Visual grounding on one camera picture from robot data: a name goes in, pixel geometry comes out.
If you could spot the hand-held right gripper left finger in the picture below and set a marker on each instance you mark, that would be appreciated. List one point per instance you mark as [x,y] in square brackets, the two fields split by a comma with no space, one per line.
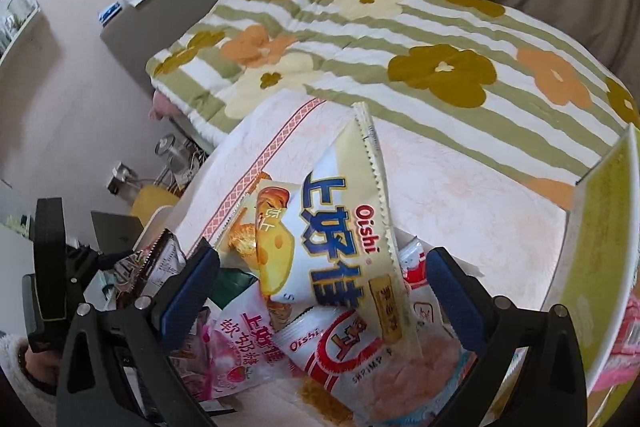
[187,287]

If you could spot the white pink patterned towel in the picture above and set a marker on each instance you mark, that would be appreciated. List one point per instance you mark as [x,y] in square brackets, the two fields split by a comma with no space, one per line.
[450,207]

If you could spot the red white cracker bag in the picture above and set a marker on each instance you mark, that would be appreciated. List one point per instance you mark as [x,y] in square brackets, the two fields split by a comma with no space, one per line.
[360,362]

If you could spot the yellow stool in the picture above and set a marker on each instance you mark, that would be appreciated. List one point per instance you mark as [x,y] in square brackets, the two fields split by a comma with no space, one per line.
[150,204]

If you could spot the grey laptop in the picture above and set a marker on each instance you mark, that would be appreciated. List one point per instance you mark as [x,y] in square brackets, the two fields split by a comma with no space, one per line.
[117,232]

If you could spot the red white snack packet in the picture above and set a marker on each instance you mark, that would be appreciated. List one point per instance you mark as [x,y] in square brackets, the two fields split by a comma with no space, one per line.
[417,264]

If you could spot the blue white small pack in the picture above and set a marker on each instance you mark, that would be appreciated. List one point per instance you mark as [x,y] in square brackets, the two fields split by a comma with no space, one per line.
[110,13]

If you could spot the white power plug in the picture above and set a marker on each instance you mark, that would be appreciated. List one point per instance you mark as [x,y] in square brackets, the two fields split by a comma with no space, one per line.
[120,179]

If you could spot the metal stand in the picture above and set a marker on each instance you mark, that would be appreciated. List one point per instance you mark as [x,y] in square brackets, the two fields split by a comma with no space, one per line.
[170,152]

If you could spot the brown snack packet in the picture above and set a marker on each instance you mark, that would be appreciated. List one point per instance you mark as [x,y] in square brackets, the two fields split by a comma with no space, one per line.
[150,264]

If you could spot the green cardboard box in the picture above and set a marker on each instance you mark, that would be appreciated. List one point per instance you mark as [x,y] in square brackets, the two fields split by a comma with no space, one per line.
[605,227]

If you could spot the pink candy bag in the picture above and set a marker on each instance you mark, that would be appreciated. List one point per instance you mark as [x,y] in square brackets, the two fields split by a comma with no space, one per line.
[245,347]

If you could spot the small yellow pastry snack bag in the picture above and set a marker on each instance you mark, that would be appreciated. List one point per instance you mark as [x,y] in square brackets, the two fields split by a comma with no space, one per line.
[242,229]

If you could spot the pink pillow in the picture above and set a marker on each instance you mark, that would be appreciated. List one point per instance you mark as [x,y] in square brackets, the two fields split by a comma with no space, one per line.
[160,104]

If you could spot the grey brown headboard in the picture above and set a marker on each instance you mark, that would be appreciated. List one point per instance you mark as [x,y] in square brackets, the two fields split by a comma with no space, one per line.
[165,22]

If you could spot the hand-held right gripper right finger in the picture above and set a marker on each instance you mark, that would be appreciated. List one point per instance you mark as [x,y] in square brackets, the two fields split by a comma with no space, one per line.
[455,297]

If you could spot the white wall shelf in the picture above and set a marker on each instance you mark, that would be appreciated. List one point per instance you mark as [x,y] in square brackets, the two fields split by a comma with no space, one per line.
[20,24]

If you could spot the large yellow white snack bag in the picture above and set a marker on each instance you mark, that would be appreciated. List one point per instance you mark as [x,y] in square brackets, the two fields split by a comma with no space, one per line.
[345,227]

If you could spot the dark green snack packet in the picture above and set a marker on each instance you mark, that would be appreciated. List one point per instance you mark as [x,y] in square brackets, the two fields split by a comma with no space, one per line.
[235,281]

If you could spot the green striped floral blanket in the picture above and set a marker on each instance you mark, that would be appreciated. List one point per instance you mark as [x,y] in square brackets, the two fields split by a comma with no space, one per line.
[375,32]

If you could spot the person's left forearm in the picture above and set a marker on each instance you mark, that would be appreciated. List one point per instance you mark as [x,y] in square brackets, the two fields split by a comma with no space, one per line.
[15,382]

